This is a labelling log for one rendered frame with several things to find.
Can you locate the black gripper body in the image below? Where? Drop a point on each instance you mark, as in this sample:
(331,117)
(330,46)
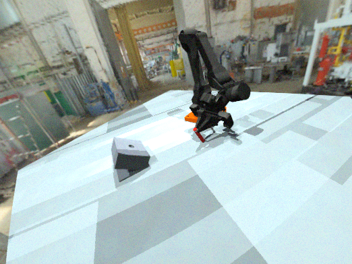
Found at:
(219,115)

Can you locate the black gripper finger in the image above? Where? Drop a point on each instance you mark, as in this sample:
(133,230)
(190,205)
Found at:
(201,119)
(208,123)

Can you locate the grey square panel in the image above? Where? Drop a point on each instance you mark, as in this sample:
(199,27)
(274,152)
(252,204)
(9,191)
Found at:
(129,157)

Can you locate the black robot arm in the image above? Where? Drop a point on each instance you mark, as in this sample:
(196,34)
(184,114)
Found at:
(193,40)

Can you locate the red peg with white band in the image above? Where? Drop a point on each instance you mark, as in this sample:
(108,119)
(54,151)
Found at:
(199,135)

